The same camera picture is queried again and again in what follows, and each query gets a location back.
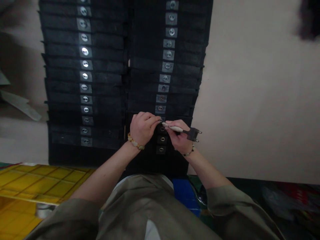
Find clear plastic bag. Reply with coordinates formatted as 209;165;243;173
260;184;320;227

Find white thread spool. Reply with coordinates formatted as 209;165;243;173
35;203;54;218

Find blue plastic box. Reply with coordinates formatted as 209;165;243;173
172;177;201;217

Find person's body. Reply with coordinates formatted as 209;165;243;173
25;174;284;240

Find row of black fabric strips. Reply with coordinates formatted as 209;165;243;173
38;0;129;166
124;0;214;176

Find yellow divided tray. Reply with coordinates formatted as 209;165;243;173
0;162;97;206

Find dark hanging cloth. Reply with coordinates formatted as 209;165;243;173
297;0;320;41

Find grey cardboard pieces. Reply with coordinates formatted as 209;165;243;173
0;69;42;122

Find person's right hand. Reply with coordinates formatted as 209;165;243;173
165;120;195;153

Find white-handled forked black tool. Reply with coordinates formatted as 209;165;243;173
162;122;203;143

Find person's left hand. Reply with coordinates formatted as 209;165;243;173
129;111;162;146

